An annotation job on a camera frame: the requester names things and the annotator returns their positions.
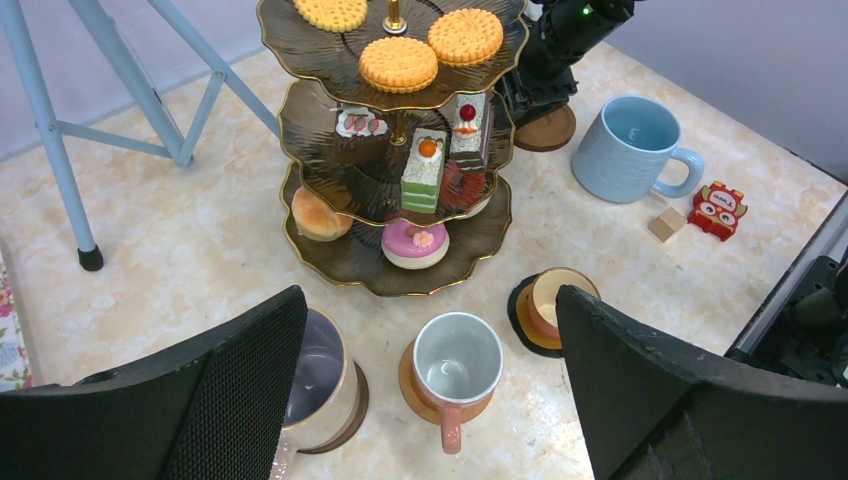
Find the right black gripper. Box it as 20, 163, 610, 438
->
493, 56, 580, 128

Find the small wooden cube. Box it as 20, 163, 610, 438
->
648, 207, 687, 243

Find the pink frosted donut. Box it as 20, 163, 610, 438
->
381, 220, 450, 270

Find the black orange round coaster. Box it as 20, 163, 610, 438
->
507, 274, 563, 359

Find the yellow round biscuit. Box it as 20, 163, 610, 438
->
293, 0, 368, 33
427, 8, 504, 67
359, 37, 439, 94

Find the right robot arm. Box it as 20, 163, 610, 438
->
496, 0, 636, 128

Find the dark brown round coaster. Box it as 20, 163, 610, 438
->
283, 360, 369, 455

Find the three-tier glass cake stand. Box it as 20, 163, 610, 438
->
257, 1, 528, 297

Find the brown white layered cake slice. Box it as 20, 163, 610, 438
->
449, 92, 493, 173

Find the light blue mug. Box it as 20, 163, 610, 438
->
571, 95, 705, 204

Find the orange small mug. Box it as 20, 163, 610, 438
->
527, 267, 601, 340

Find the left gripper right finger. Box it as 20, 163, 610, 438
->
556, 286, 847, 479

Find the blue tripod stand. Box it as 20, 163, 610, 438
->
1, 1, 281, 272

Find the orange sprinkled donut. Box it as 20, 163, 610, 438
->
437, 161, 489, 218

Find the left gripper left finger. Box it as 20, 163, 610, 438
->
1, 286, 308, 479

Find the chocolate cake piece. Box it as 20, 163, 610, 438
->
333, 103, 390, 165

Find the red snack packet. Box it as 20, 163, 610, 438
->
687, 181, 748, 242

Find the round golden bun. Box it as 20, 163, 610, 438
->
291, 187, 353, 242

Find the light brown round coaster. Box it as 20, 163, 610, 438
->
398, 342, 494, 425

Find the green layered cake slice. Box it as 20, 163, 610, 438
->
400, 128, 448, 214

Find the large wooden saucer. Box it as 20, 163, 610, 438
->
514, 106, 577, 152

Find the pink patterned mug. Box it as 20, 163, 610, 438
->
412, 311, 504, 455

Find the floral serving tray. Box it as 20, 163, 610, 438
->
0, 260, 34, 393

